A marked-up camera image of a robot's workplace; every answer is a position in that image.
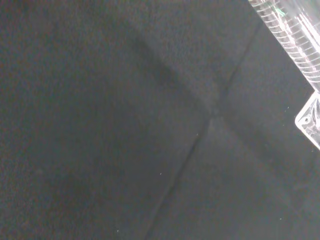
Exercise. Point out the black cloth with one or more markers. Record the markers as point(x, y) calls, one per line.
point(125, 130)

